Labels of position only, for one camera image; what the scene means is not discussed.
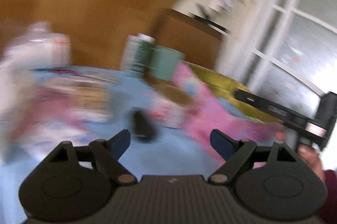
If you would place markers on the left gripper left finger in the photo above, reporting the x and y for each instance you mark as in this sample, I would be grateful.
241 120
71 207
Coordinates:
106 155

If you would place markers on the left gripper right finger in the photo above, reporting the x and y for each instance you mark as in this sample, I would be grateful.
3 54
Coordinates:
238 156

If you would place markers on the maroon sleeve forearm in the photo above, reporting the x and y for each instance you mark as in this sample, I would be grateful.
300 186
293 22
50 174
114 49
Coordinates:
328 212

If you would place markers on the person's right hand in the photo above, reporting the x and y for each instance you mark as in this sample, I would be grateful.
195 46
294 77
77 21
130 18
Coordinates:
311 157

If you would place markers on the light blue cartoon tablecloth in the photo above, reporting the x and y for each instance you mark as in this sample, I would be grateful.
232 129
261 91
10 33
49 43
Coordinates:
171 153

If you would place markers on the pink macaron biscuit tin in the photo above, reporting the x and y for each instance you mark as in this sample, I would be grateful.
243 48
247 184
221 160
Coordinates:
209 114

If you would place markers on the pink round food can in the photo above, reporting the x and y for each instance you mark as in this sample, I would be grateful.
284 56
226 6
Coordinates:
171 106

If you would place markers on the white tissue pack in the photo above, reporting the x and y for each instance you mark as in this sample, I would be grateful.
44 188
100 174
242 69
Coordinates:
37 115

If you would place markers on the window with frosted glass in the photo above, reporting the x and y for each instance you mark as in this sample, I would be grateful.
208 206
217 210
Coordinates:
286 52

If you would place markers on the green white drink carton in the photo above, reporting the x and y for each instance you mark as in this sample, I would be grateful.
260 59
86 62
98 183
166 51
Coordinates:
136 55

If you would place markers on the teal plastic mug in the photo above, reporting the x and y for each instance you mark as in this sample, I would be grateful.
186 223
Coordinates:
164 61

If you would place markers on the brown chair backrest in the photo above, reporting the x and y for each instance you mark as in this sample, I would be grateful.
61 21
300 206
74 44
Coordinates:
200 43

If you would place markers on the white plastic bag bundle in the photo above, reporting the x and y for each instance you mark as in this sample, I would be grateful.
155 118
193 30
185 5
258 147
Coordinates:
39 48

